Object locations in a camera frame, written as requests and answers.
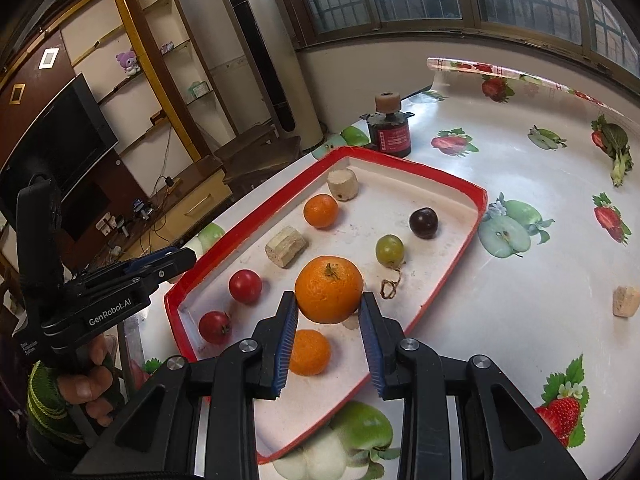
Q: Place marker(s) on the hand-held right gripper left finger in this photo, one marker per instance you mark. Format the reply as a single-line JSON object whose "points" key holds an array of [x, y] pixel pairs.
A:
{"points": [[286, 345]]}

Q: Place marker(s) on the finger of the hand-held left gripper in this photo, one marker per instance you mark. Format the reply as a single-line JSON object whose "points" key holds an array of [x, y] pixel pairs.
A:
{"points": [[172, 266], [150, 259]]}

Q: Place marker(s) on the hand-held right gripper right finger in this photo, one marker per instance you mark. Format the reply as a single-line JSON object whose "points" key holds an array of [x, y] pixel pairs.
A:
{"points": [[372, 350]]}

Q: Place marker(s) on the small orange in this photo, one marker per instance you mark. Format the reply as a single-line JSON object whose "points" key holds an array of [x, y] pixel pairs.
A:
{"points": [[321, 210], [309, 352]]}

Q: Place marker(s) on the large orange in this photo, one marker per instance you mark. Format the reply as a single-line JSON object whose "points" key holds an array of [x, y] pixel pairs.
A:
{"points": [[328, 289]]}

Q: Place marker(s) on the red tomato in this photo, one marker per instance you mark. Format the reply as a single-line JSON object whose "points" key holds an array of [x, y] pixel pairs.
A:
{"points": [[215, 326], [245, 286]]}

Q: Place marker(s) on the cork piece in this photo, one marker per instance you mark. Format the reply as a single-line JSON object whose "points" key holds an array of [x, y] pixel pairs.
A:
{"points": [[285, 246], [626, 301], [342, 184]]}

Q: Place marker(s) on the green grape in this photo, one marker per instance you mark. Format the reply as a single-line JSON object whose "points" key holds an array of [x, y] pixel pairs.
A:
{"points": [[390, 249]]}

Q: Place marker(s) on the dark purple plum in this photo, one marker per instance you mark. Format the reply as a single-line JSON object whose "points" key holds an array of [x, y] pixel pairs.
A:
{"points": [[423, 222]]}

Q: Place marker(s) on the red rimmed white tray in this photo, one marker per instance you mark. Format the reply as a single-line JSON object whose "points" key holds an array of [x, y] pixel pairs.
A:
{"points": [[440, 200]]}

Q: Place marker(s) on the person's left forearm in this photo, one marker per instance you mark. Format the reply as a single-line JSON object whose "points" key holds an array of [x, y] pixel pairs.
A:
{"points": [[45, 405]]}

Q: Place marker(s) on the person's left hand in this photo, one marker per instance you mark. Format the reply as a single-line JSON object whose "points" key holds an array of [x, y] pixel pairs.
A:
{"points": [[90, 387]]}

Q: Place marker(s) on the white power strip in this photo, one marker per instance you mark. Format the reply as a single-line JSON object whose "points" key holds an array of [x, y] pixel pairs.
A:
{"points": [[106, 222]]}

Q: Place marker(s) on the brown twine piece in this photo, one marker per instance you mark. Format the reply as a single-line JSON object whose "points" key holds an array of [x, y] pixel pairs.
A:
{"points": [[390, 285]]}

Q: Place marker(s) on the wooden television cabinet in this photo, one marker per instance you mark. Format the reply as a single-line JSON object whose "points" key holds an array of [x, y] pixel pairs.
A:
{"points": [[200, 200]]}

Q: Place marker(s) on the black flat television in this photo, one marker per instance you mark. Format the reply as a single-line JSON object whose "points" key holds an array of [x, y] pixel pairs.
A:
{"points": [[60, 130]]}

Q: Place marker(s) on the small wooden box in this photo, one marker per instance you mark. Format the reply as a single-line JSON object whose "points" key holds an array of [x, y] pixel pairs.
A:
{"points": [[157, 117]]}

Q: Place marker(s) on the dark wooden stool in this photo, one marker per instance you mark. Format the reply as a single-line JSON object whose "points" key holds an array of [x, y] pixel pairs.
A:
{"points": [[255, 150]]}

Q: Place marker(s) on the green box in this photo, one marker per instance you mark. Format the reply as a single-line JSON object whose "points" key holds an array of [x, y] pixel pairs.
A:
{"points": [[197, 91]]}

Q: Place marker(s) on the fruit printed tablecloth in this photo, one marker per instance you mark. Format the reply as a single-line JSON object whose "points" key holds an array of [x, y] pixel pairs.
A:
{"points": [[550, 285]]}

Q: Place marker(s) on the purple plush toy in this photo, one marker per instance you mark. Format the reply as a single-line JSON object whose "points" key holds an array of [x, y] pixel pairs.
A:
{"points": [[127, 62]]}

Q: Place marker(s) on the yellow framed wooden shelf unit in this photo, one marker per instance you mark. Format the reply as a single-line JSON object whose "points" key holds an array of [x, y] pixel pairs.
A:
{"points": [[97, 42]]}

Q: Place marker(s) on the dark jar with cork lid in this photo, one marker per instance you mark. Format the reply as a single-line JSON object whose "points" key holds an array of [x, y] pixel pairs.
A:
{"points": [[392, 127]]}

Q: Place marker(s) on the white tower air conditioner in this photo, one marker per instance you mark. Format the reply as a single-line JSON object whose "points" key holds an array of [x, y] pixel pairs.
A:
{"points": [[270, 50]]}

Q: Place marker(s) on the yellow framed wall panel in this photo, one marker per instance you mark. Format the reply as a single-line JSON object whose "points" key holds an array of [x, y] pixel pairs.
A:
{"points": [[17, 92]]}

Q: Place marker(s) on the white wall panel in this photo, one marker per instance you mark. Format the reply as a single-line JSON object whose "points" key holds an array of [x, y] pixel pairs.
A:
{"points": [[49, 58]]}

